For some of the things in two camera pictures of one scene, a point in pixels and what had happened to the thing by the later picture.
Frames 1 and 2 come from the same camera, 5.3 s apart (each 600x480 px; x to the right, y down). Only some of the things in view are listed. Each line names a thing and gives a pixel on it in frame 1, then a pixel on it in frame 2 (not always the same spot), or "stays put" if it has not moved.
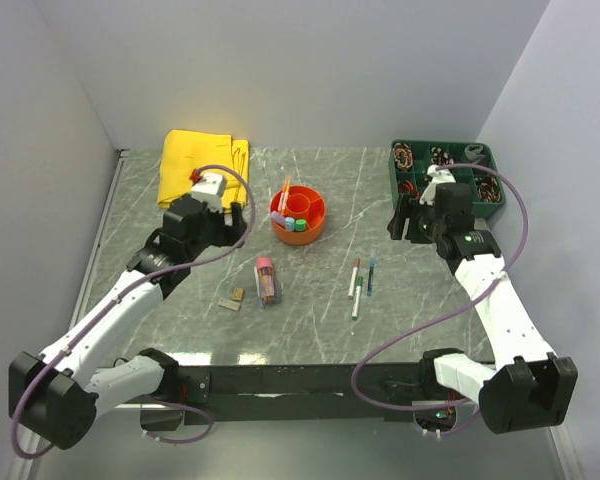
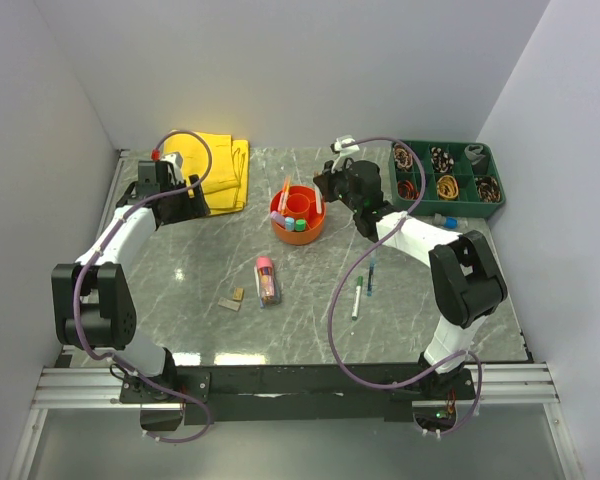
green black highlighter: x=300 y=225 stays put
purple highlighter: x=278 y=218 stays put
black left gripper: x=228 y=235 → x=194 y=208
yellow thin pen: x=287 y=191 stays put
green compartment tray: x=409 y=161 stays put
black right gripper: x=396 y=223 → x=325 y=182
